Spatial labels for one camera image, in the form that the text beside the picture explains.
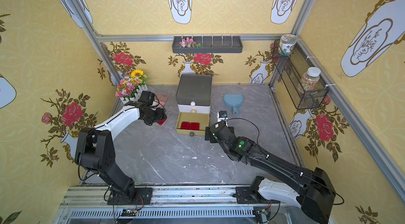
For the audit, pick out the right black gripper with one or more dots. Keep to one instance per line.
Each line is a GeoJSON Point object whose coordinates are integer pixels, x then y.
{"type": "Point", "coordinates": [213, 132]}

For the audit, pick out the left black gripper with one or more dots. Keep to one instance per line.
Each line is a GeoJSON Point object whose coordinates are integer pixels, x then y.
{"type": "Point", "coordinates": [157, 115]}

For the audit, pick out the three-tier drawer cabinet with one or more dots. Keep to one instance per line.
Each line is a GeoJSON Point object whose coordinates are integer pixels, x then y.
{"type": "Point", "coordinates": [195, 85]}

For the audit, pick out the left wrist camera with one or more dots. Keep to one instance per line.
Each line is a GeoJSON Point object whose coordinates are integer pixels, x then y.
{"type": "Point", "coordinates": [147, 98]}

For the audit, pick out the circuit board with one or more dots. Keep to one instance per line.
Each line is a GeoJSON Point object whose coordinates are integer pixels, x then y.
{"type": "Point", "coordinates": [126, 212]}

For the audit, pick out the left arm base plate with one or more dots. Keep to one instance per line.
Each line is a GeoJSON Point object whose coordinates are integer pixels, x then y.
{"type": "Point", "coordinates": [134, 196]}

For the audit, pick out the black wire wall basket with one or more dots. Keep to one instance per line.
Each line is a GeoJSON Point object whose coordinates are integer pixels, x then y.
{"type": "Point", "coordinates": [289, 70]}

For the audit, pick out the pink hand brush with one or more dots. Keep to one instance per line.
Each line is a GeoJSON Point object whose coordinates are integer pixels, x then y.
{"type": "Point", "coordinates": [162, 99]}

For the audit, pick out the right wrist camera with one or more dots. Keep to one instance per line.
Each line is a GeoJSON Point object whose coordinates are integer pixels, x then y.
{"type": "Point", "coordinates": [222, 116]}

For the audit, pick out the flower planter white fence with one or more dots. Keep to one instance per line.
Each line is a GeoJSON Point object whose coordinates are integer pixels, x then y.
{"type": "Point", "coordinates": [131, 87]}

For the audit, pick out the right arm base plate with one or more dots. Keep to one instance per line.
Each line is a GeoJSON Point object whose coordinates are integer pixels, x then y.
{"type": "Point", "coordinates": [245, 195]}

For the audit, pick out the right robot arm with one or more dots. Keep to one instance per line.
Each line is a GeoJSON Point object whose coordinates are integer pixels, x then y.
{"type": "Point", "coordinates": [313, 191]}

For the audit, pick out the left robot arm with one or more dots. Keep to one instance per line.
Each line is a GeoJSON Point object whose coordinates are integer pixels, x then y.
{"type": "Point", "coordinates": [95, 148]}

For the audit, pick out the pink flowers on shelf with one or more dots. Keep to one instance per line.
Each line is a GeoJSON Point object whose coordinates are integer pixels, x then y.
{"type": "Point", "coordinates": [189, 43]}

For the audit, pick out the grey wall shelf tray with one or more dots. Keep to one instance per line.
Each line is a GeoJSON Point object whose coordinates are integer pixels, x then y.
{"type": "Point", "coordinates": [210, 44]}

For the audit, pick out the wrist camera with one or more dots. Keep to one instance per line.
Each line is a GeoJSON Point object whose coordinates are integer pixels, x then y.
{"type": "Point", "coordinates": [222, 116]}
{"type": "Point", "coordinates": [147, 98]}

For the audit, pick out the aluminium rail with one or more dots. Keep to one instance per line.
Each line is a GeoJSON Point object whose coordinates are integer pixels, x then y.
{"type": "Point", "coordinates": [175, 202]}

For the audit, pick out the blue dustpan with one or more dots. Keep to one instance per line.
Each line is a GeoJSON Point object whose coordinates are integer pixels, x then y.
{"type": "Point", "coordinates": [234, 101]}

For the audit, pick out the grey top drawer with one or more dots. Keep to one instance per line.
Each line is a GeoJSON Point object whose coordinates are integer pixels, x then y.
{"type": "Point", "coordinates": [205, 102]}

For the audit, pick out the jar of colourful beads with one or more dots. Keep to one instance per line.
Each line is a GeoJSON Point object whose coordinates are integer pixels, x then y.
{"type": "Point", "coordinates": [309, 80]}

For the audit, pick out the labelled jar white lid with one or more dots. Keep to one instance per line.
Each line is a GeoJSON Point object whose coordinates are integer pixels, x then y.
{"type": "Point", "coordinates": [287, 44]}

